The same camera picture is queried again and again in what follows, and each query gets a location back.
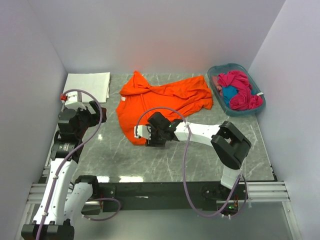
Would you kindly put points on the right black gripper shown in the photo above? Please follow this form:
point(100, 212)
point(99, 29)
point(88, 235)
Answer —
point(153, 143)

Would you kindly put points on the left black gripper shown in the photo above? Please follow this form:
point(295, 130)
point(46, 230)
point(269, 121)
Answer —
point(94, 118)

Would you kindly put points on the orange t-shirt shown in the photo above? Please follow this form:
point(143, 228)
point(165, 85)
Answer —
point(186, 96)

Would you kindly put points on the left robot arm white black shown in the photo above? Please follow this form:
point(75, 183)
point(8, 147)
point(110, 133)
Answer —
point(61, 206)

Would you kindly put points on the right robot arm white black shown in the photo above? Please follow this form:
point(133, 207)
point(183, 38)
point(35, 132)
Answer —
point(229, 143)

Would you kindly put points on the folded white t-shirt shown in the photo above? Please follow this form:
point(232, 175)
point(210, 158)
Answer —
point(97, 84)

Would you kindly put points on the pink garment in basket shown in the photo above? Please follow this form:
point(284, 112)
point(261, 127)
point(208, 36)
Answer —
point(217, 85)

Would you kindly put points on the blue t-shirt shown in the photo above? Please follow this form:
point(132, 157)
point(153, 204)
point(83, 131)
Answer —
point(228, 93)

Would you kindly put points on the black base crossbar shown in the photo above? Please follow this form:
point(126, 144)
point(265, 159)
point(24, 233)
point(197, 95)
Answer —
point(133, 196)

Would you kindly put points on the teal plastic laundry basket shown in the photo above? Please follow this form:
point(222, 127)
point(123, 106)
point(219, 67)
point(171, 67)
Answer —
point(214, 71)

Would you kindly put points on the magenta t-shirt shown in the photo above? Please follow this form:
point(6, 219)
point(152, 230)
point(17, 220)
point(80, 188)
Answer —
point(245, 99)

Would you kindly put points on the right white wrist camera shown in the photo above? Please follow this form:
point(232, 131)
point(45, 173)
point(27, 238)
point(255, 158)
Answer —
point(142, 131)

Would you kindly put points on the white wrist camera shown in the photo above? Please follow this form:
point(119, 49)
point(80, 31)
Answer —
point(72, 100)
point(142, 131)

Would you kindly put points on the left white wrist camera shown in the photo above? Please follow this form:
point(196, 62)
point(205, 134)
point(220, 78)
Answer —
point(72, 100)

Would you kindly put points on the aluminium frame rails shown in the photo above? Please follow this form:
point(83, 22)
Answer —
point(242, 194)

